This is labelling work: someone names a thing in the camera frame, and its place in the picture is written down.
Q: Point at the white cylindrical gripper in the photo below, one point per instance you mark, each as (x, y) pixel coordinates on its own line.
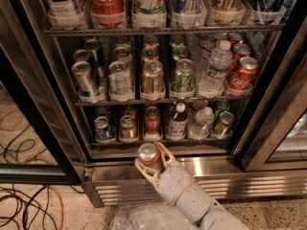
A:
(173, 182)

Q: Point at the red coke can bottom shelf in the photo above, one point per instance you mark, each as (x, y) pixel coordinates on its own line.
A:
(150, 156)

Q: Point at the red coke can shelf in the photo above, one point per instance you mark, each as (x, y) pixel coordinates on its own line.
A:
(150, 156)
(243, 74)

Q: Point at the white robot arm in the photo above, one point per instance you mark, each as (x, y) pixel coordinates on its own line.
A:
(220, 219)

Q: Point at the gold can bottom shelf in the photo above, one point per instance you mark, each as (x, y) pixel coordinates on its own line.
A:
(128, 127)

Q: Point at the red coke can behind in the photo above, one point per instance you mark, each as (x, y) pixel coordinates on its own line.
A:
(152, 123)

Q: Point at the clear water bottle bottom shelf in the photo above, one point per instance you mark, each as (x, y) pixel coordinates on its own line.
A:
(199, 123)

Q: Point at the clear water bottle shelf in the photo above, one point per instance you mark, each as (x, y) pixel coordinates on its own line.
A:
(199, 123)
(216, 67)

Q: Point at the blue can bottom shelf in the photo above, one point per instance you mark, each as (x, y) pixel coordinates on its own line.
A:
(104, 131)

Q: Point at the green can bottom shelf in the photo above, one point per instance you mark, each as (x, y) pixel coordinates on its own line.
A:
(222, 127)

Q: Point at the green can shelf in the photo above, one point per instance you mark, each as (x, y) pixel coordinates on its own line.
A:
(182, 79)
(222, 127)

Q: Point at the copper can middle shelf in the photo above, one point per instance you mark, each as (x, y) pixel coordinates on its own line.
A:
(152, 81)

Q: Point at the green can middle shelf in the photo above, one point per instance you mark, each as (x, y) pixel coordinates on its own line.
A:
(182, 79)

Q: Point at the clear water bottle middle shelf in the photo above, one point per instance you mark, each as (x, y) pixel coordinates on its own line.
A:
(216, 67)

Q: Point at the white silver can middle shelf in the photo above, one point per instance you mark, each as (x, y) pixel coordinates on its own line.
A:
(121, 87)

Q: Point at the silver blue can middle shelf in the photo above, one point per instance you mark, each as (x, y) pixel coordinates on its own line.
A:
(88, 87)

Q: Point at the stainless steel fridge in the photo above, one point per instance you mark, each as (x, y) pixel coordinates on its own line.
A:
(34, 69)

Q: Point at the glass fridge door right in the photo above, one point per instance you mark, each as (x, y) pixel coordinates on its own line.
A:
(271, 149)

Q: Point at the glass fridge door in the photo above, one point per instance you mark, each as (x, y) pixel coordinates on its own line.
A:
(271, 149)
(29, 151)

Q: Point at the red coke can middle shelf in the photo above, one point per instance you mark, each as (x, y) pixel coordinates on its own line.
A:
(243, 74)

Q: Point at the glass fridge door left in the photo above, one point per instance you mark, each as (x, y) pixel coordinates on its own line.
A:
(29, 151)

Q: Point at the green white bottle top shelf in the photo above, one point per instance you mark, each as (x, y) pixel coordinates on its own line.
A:
(148, 13)

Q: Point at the large coke bottle top shelf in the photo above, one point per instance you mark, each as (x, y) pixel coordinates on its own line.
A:
(106, 9)

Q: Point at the white tea carton top shelf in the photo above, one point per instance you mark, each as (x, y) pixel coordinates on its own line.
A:
(66, 14)

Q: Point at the brown tea bottle white cap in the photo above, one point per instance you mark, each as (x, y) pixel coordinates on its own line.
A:
(177, 122)

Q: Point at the clear plastic bag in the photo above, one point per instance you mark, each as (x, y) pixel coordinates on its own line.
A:
(156, 215)

